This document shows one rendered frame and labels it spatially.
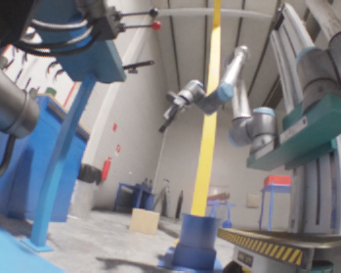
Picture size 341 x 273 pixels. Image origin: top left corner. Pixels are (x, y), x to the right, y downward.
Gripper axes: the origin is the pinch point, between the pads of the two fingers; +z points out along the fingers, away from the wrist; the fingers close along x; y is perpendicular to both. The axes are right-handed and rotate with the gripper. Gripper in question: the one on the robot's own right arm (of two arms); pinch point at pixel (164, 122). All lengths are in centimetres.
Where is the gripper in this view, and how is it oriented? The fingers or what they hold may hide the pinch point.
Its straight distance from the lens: 89.2
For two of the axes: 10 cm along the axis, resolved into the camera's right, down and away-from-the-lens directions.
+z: -5.4, 6.9, -4.9
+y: 8.2, 5.7, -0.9
